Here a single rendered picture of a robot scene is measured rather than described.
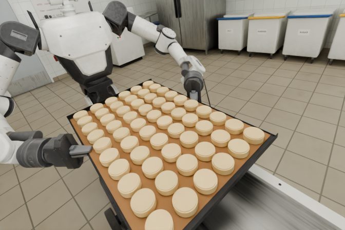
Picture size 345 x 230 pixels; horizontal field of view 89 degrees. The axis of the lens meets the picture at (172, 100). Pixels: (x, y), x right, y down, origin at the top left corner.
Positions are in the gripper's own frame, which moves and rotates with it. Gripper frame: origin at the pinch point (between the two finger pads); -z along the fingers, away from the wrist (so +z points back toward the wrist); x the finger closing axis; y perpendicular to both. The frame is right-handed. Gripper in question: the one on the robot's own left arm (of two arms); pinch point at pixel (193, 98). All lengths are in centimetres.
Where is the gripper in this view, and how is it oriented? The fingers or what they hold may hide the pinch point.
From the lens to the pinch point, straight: 69.0
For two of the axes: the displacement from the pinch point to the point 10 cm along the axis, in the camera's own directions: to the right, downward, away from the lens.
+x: -1.4, -8.5, -5.1
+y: 9.9, -0.8, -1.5
